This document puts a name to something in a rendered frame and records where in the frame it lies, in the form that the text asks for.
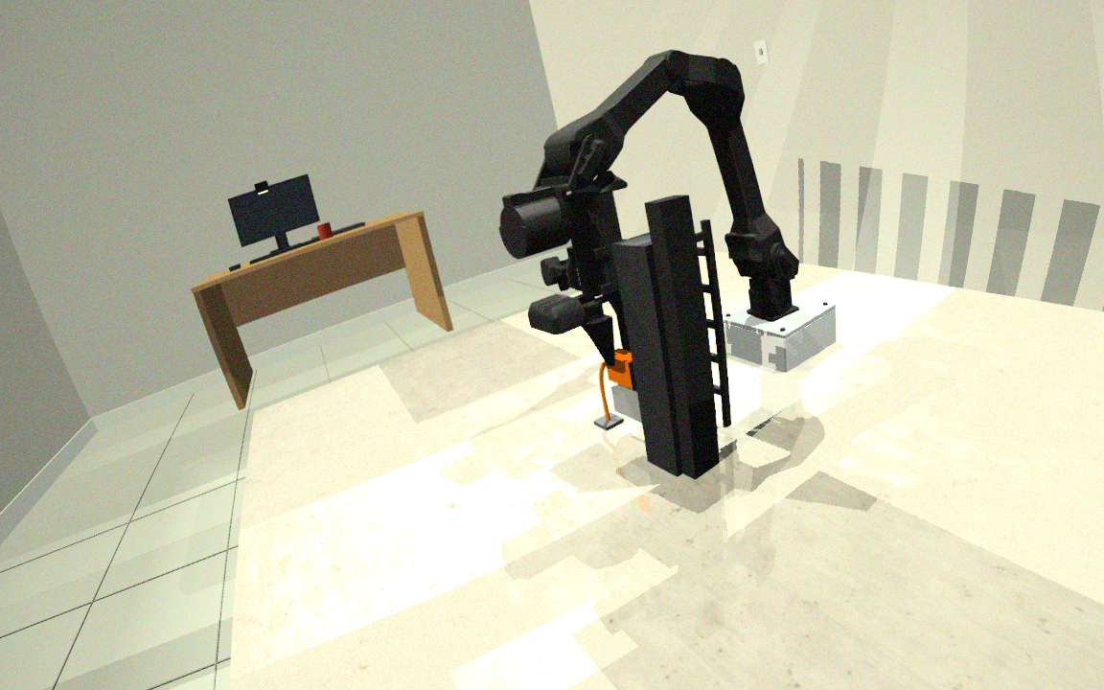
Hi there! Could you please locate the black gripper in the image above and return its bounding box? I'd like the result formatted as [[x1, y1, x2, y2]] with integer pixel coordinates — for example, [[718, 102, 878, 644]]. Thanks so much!
[[528, 231, 630, 367]]

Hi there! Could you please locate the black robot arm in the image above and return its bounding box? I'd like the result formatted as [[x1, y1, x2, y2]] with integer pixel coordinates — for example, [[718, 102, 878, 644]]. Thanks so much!
[[498, 49, 799, 322]]

